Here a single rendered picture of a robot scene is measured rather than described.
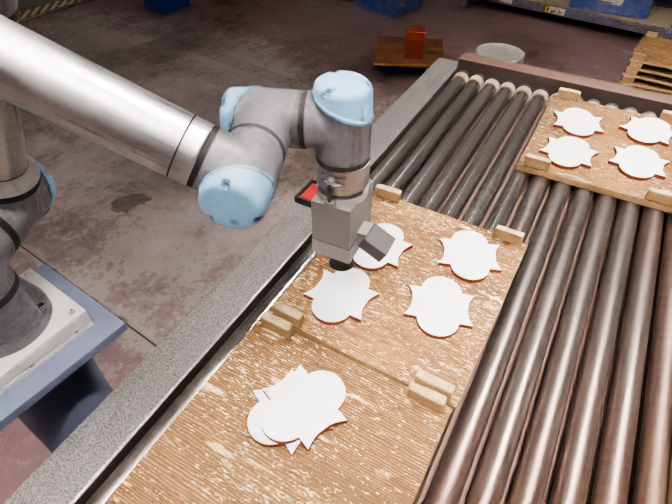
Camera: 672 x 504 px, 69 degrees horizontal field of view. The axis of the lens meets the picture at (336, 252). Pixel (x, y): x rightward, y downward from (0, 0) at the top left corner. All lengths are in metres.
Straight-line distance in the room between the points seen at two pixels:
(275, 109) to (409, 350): 0.44
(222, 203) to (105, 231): 2.14
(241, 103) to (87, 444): 0.53
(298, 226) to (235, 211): 0.53
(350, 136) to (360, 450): 0.43
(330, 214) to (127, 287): 1.71
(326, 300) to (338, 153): 0.32
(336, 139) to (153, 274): 1.80
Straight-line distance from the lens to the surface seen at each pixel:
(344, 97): 0.61
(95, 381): 1.17
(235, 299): 0.93
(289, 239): 1.03
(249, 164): 0.54
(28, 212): 0.97
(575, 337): 0.95
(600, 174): 1.32
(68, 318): 1.01
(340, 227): 0.71
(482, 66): 1.73
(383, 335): 0.84
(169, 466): 0.77
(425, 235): 1.02
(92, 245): 2.60
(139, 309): 2.23
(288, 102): 0.64
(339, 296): 0.88
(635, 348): 0.98
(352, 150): 0.64
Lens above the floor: 1.62
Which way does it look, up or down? 45 degrees down
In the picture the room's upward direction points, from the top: straight up
